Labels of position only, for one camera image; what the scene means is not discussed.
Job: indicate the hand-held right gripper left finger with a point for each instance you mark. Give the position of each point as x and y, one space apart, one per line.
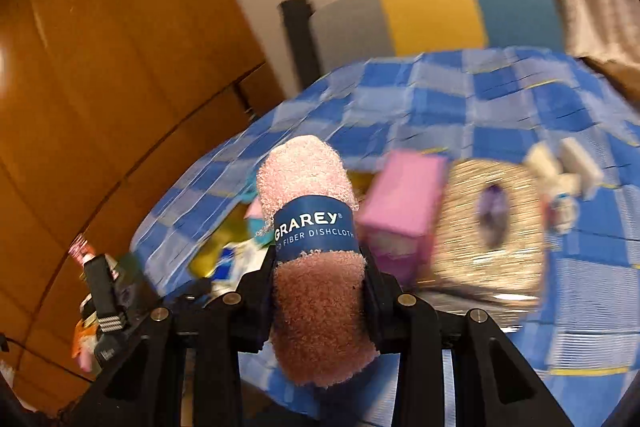
255 302

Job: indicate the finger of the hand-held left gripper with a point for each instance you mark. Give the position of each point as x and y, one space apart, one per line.
100 282

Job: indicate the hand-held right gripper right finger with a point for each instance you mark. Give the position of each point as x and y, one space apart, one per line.
377 302

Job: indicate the blue white packet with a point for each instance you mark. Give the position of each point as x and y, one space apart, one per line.
227 259

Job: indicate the pink dishcloth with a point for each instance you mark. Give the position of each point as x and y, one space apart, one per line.
315 307

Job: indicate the gold rectangular tin box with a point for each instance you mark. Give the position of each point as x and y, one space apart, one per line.
207 257

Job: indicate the blue pink plush toy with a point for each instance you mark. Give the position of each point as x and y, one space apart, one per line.
249 199

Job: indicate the ornate silver tissue box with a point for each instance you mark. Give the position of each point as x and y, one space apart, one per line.
465 232

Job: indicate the purple cardboard box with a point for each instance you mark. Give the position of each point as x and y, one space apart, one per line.
405 192

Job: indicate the wooden wardrobe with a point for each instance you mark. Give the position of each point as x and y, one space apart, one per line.
100 82

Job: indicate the blue plaid tablecloth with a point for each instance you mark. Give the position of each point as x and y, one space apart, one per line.
500 107

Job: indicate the black rolled mat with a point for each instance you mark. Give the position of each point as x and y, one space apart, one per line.
297 42

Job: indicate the grey yellow blue chair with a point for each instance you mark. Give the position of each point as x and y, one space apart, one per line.
430 12

